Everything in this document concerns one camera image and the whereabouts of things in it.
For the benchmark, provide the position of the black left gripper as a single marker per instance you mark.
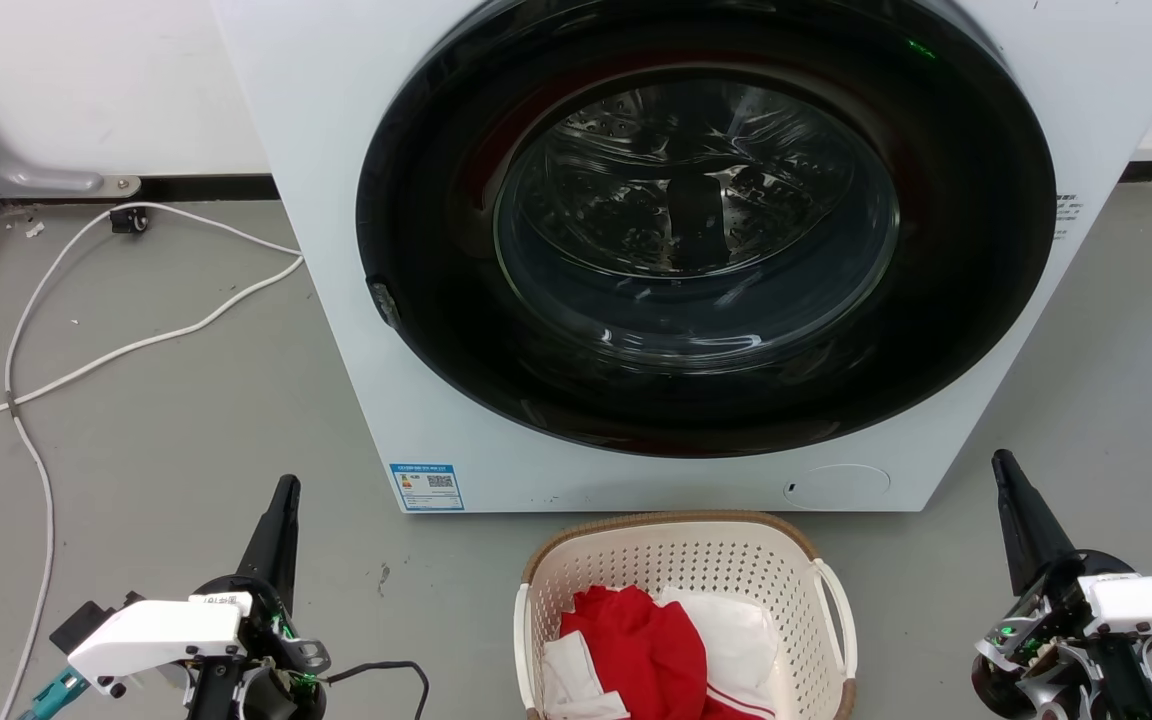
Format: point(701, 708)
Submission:
point(281, 680)

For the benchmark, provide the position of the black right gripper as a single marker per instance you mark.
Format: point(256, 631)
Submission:
point(1036, 640)

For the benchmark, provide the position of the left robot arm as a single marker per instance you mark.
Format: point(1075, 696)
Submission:
point(214, 695)

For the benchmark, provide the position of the cream perforated laundry basket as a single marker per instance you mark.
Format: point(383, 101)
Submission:
point(696, 558)

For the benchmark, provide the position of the blue energy label sticker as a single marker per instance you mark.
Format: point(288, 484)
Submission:
point(426, 487)

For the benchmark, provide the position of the round white filter cover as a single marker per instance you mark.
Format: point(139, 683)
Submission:
point(841, 487)

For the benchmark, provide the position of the black round washer door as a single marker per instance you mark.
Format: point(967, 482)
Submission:
point(436, 320)

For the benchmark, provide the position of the white folded garment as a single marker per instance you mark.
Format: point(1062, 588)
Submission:
point(736, 635)

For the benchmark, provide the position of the white cloth with red trim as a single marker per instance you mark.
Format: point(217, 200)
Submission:
point(571, 682)

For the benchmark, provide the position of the small printed text sticker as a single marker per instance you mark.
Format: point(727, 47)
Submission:
point(1067, 215)

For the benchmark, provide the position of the red garment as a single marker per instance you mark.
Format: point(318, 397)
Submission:
point(636, 650)

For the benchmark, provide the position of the white front-load washing machine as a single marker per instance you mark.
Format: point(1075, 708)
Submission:
point(326, 120)

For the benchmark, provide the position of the grey metal pipe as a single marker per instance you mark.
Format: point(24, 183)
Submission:
point(36, 180)

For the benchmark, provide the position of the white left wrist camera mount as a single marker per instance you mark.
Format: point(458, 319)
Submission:
point(156, 630)

